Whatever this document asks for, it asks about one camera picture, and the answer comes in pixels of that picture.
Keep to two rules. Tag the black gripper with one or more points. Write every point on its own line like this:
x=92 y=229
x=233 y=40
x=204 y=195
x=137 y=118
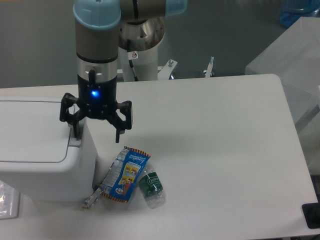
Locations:
x=96 y=101

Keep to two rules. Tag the white trash can lid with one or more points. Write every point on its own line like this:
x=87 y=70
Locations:
x=32 y=133

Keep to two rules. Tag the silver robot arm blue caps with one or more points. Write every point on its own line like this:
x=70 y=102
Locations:
x=100 y=28

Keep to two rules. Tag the white trash can body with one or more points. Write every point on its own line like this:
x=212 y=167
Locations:
x=70 y=180

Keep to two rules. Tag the blue snack bag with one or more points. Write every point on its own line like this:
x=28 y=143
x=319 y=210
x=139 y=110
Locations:
x=121 y=179

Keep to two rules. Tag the small silver snack wrapper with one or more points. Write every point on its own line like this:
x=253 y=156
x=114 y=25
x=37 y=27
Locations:
x=91 y=200

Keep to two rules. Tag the crushed green label plastic bottle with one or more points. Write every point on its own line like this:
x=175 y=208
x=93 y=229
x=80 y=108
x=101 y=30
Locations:
x=152 y=188

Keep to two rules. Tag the clear plastic bag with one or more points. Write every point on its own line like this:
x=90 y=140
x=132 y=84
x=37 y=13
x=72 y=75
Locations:
x=9 y=202

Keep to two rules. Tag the white side table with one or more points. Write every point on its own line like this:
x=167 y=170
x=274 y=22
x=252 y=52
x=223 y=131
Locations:
x=295 y=58

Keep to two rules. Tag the blue water jug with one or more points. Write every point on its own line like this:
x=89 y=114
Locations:
x=291 y=10

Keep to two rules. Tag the black device at table edge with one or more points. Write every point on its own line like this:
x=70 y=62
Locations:
x=311 y=213

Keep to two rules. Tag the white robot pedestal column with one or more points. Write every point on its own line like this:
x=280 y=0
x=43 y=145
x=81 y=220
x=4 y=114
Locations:
x=141 y=57

